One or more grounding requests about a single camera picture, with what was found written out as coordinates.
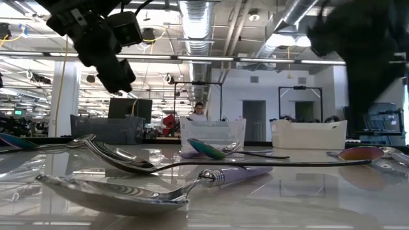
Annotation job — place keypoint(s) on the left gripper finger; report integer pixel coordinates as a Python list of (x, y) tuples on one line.
[(129, 72), (113, 78)]

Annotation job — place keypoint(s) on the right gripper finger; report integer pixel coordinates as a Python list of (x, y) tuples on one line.
[(364, 92)]

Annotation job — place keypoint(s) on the iridescent rainbow spoon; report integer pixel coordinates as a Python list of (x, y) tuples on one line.
[(361, 153), (206, 150), (16, 142)]

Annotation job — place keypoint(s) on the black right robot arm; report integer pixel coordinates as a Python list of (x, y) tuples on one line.
[(402, 25)]

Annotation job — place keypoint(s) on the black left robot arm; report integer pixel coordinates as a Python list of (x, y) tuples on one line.
[(64, 6)]

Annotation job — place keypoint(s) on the black computer monitor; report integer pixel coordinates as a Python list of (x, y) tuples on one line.
[(128, 108)]

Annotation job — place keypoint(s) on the dark monitor on stand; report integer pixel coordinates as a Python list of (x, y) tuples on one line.
[(386, 118)]

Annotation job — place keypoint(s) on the white pillar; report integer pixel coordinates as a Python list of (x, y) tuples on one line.
[(68, 96)]

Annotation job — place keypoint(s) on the grey plastic bin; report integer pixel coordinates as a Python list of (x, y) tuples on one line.
[(105, 131)]

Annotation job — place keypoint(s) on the grey door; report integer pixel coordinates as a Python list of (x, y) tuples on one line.
[(303, 111), (254, 121)]

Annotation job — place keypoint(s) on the red chair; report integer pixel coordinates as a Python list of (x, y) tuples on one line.
[(168, 123)]

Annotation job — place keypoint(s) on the white plastic bin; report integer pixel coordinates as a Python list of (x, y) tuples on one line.
[(306, 135)]

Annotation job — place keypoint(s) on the long ceiling light bar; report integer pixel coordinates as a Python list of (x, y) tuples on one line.
[(204, 58)]

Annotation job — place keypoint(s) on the person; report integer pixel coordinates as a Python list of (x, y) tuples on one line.
[(198, 111)]

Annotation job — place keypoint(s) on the black spoon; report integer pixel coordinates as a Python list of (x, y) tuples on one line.
[(121, 159)]

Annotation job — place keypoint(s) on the green exit sign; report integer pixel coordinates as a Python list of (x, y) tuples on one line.
[(18, 112)]

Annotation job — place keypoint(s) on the clear plastic bin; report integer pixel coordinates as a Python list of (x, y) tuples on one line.
[(211, 131)]

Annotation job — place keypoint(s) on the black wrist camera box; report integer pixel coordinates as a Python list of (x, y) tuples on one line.
[(126, 28)]

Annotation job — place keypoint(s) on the black gantry frame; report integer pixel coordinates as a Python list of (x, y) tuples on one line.
[(198, 83), (300, 87)]

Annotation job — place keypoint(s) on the slanted silver ventilation duct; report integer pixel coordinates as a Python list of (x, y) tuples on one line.
[(287, 16)]

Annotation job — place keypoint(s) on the black table frame rail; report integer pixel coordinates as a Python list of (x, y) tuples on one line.
[(159, 140)]

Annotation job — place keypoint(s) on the round silver ventilation duct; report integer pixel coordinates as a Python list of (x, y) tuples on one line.
[(196, 25)]

